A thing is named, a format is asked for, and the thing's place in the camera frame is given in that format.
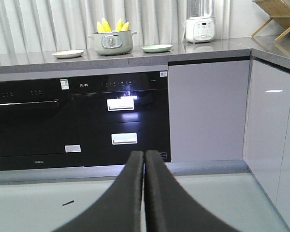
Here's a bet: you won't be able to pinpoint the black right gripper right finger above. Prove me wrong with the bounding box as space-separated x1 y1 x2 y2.
145 150 237 232

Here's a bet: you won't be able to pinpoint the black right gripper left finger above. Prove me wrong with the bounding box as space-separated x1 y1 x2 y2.
55 151 144 232

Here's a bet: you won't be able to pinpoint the light green round plate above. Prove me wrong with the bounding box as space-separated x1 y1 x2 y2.
141 44 173 53

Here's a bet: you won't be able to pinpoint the beige round plate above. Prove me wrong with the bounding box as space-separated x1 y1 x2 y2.
52 50 85 59

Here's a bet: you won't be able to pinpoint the yellow corn cob white patches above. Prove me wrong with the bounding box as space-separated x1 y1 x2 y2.
121 22 130 31

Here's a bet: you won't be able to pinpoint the black built-in drawer appliance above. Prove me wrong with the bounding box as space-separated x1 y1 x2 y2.
69 71 171 166

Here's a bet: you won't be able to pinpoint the grey side cabinet door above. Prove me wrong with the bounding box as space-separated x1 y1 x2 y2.
245 60 290 229

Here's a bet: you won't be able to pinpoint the green electric cooking pot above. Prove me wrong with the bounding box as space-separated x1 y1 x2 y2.
88 30 137 56

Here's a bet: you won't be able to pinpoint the white blender appliance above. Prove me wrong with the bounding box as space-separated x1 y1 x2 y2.
185 0 216 44

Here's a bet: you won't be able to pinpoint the white pleated curtain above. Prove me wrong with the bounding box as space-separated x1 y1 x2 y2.
0 0 264 56

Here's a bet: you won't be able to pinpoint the wooden dish rack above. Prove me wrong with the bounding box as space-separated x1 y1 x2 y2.
251 0 290 42

